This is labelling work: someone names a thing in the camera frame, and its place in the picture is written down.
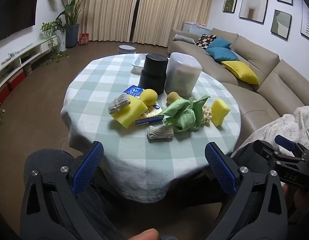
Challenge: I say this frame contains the small yellow sponge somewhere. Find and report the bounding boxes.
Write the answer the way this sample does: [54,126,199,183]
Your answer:
[210,99,231,127]

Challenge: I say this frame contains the green cloth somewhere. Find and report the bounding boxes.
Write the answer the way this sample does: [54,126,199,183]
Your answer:
[159,95,209,133]

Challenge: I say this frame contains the large yellow sponge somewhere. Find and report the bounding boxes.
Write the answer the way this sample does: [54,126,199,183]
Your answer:
[111,95,147,128]

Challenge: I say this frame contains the grey knitted cloth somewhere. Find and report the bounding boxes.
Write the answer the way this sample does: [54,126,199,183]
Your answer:
[108,93,131,114]
[147,126,174,140]

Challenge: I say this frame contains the yellow tissue pack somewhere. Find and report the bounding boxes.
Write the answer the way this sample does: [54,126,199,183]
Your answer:
[134,102,163,126]

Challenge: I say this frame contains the yellow egg sponge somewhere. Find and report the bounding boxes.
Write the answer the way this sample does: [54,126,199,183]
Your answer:
[139,89,158,106]

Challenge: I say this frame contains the blue tissue pack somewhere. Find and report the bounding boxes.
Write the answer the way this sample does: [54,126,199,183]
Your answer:
[123,85,144,98]

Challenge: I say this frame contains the operator hand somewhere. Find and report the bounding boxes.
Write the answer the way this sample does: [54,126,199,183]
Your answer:
[128,228,159,240]

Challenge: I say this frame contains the white floral blanket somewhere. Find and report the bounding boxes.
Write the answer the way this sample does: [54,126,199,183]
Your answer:
[239,106,309,156]

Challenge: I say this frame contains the beige sectional sofa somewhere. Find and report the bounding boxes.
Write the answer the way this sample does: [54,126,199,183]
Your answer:
[168,28,309,145]

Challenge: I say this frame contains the black chair seat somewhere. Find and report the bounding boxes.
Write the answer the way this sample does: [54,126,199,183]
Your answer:
[20,147,123,239]

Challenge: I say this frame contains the yellow cushion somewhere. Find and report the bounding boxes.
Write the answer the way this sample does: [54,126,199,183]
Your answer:
[221,61,259,85]

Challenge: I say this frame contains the near blue cushion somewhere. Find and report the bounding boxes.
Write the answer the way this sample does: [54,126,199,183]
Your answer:
[206,47,239,62]

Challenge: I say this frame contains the blue cushion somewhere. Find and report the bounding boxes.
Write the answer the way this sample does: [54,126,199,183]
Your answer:
[206,47,239,62]
[207,37,232,49]

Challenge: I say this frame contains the far blue cushion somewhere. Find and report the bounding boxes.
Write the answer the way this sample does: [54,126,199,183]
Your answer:
[207,37,232,49]

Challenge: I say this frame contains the translucent plastic container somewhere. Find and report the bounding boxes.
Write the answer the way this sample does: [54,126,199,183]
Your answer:
[164,52,202,98]

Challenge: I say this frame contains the patterned black white cushion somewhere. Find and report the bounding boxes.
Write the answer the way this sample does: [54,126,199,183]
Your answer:
[195,34,216,50]

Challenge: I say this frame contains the white tv cabinet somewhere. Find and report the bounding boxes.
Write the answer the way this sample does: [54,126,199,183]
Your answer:
[0,35,61,106]

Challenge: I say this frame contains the black cylinder container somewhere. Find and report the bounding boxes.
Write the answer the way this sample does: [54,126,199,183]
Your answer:
[138,54,168,95]

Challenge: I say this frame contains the grey folded blanket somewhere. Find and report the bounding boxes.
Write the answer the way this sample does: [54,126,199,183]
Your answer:
[173,34,195,44]

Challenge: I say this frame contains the white plastic tray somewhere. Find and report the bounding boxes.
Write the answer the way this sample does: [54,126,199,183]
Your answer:
[131,54,146,75]

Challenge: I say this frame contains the red bag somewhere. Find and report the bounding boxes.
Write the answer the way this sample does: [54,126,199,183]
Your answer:
[78,33,89,46]

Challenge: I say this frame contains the grey trash bin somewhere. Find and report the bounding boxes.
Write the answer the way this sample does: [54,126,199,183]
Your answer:
[118,44,136,54]

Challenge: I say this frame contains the trailing ivy plant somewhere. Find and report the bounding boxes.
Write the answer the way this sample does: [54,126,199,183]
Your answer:
[41,18,69,66]

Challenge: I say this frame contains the beige curtains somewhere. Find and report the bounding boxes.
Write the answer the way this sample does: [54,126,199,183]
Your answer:
[78,0,212,47]

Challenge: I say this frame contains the tall potted plant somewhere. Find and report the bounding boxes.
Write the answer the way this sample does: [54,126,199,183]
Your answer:
[56,0,85,49]

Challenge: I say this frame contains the black television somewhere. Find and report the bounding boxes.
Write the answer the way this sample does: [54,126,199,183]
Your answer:
[0,0,37,41]

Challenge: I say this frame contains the striped wall picture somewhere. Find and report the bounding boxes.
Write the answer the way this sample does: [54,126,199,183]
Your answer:
[301,2,309,39]

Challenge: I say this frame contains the lower abstract wall picture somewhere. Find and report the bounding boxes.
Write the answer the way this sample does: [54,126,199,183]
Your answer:
[270,9,292,40]

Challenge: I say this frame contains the large arch wall picture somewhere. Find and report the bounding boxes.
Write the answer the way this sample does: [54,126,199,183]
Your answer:
[239,0,268,24]

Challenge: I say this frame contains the small green wall picture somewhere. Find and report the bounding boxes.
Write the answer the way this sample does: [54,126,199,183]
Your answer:
[222,0,237,14]

